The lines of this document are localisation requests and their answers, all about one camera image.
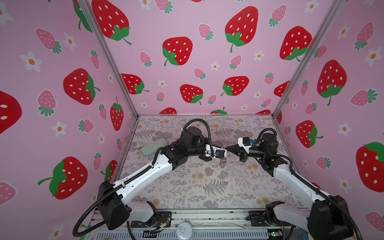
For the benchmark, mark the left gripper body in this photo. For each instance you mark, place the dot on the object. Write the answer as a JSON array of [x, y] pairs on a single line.
[[202, 157]]

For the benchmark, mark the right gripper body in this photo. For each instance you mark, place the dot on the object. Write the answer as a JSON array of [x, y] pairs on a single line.
[[244, 155]]

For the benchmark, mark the keyring with strap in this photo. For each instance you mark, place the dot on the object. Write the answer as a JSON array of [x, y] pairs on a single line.
[[223, 162]]

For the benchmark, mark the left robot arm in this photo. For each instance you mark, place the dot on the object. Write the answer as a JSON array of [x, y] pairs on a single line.
[[115, 199]]

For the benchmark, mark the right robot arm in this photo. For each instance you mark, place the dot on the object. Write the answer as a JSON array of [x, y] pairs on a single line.
[[326, 217]]

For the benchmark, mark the grey-green oblong object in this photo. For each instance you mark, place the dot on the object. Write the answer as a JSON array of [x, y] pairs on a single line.
[[152, 147]]

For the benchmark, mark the white round knob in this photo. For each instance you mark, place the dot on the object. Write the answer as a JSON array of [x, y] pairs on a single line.
[[184, 231]]

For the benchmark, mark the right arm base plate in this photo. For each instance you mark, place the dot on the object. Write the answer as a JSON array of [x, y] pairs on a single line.
[[258, 219]]

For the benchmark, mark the aluminium front rail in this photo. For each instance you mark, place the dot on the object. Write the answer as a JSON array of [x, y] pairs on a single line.
[[215, 218]]

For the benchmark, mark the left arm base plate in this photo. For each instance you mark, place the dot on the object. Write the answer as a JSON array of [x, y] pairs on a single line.
[[162, 217]]

